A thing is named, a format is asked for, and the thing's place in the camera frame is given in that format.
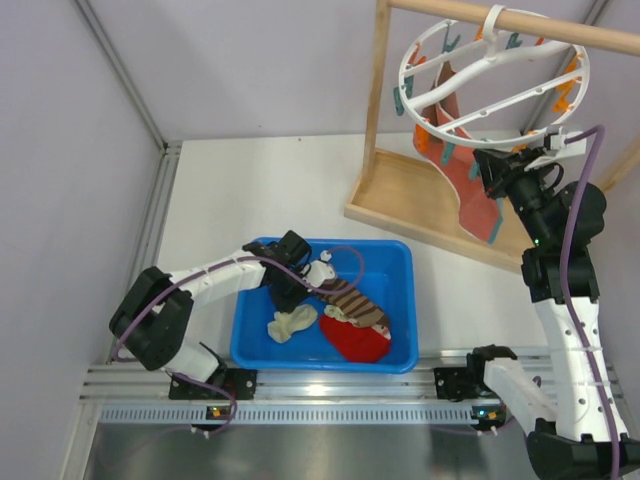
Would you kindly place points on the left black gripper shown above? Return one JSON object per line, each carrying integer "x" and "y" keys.
{"x": 287, "y": 304}

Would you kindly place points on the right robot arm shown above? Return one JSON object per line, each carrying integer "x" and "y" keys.
{"x": 579, "y": 434}

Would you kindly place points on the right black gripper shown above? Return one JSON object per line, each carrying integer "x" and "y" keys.
{"x": 492, "y": 162}

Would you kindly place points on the small cream sock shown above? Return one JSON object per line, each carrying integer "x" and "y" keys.
{"x": 337, "y": 314}

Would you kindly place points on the white round clip hanger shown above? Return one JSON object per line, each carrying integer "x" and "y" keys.
{"x": 505, "y": 97}

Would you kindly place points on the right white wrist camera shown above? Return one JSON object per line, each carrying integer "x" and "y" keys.
{"x": 559, "y": 143}

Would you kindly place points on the pink and brown sock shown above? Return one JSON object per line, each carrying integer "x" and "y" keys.
{"x": 478, "y": 215}

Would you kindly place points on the orange clip inner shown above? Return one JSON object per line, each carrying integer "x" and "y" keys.
{"x": 416, "y": 58}

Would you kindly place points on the brown striped sock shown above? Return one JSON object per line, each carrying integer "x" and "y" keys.
{"x": 355, "y": 305}

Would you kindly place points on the wooden hanging rack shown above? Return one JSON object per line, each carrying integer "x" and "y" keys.
{"x": 406, "y": 195}

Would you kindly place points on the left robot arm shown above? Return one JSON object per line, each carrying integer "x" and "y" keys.
{"x": 152, "y": 320}

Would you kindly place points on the red sock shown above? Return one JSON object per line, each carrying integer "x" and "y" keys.
{"x": 357, "y": 345}

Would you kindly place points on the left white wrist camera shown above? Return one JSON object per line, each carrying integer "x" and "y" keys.
{"x": 319, "y": 273}

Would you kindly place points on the teal clip holding sock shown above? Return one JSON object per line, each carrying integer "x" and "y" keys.
{"x": 450, "y": 42}

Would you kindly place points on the teal clip front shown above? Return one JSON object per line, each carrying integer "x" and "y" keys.
{"x": 474, "y": 171}

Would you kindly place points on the teal clip left rim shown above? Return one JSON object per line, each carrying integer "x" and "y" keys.
{"x": 407, "y": 88}

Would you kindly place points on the blue plastic bin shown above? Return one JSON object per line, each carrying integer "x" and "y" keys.
{"x": 385, "y": 275}

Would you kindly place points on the orange clip lower left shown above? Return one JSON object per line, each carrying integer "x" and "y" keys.
{"x": 421, "y": 139}

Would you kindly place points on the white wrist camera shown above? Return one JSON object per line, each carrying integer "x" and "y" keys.
{"x": 559, "y": 143}
{"x": 319, "y": 273}

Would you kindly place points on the teal clip far right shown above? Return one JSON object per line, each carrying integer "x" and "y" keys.
{"x": 514, "y": 41}

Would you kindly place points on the aluminium mounting rail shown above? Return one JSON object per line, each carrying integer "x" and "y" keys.
{"x": 128, "y": 394}

